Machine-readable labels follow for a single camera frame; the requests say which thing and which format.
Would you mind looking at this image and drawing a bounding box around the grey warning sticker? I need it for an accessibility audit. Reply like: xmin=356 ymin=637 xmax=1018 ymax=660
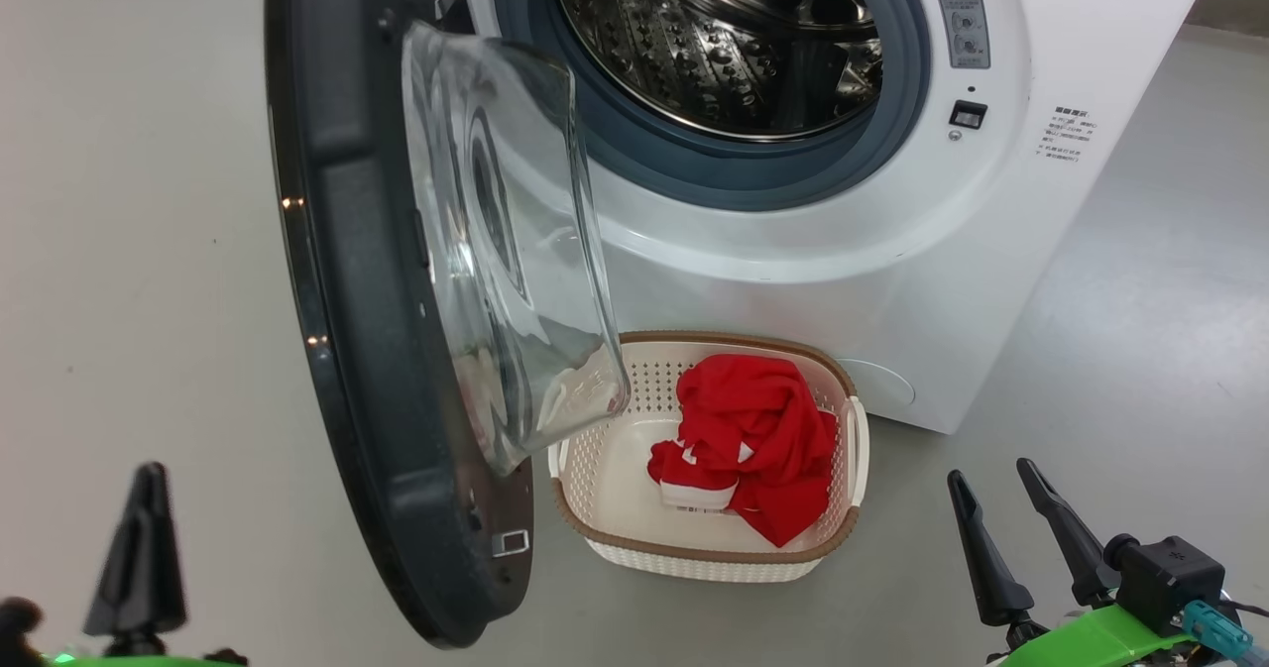
xmin=929 ymin=0 xmax=990 ymax=70

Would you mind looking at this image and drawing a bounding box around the red cloth with white trim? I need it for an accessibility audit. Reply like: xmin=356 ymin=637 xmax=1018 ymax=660
xmin=647 ymin=439 xmax=740 ymax=511

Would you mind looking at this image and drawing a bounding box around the stainless steel washer drum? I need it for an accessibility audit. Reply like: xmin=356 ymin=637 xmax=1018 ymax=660
xmin=550 ymin=0 xmax=883 ymax=143

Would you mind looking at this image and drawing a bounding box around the white front-load washing machine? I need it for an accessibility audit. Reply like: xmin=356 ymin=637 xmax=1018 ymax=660
xmin=436 ymin=0 xmax=1220 ymax=437

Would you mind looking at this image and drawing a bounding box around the red garment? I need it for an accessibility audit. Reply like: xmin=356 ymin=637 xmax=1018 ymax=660
xmin=677 ymin=353 xmax=839 ymax=549

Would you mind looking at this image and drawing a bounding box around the grey rubber door gasket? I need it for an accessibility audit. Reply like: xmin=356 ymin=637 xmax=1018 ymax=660
xmin=493 ymin=0 xmax=933 ymax=212

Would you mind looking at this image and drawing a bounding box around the round white filter cover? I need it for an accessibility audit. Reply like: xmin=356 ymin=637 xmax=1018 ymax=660
xmin=838 ymin=358 xmax=918 ymax=412

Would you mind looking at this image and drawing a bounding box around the cream laundry basket brown rim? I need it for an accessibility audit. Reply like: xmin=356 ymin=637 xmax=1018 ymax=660
xmin=548 ymin=330 xmax=870 ymax=584

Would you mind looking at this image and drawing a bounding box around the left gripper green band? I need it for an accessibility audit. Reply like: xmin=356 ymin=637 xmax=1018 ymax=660
xmin=45 ymin=462 xmax=249 ymax=667

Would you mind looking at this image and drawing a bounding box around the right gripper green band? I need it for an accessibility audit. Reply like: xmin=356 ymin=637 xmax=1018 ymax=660
xmin=947 ymin=459 xmax=1201 ymax=667

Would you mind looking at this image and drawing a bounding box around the black round washer door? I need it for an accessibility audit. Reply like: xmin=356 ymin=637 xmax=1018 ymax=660
xmin=265 ymin=0 xmax=633 ymax=648

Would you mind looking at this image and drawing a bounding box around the teal right camera cable connector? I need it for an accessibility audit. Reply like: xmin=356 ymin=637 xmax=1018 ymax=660
xmin=1180 ymin=600 xmax=1255 ymax=663

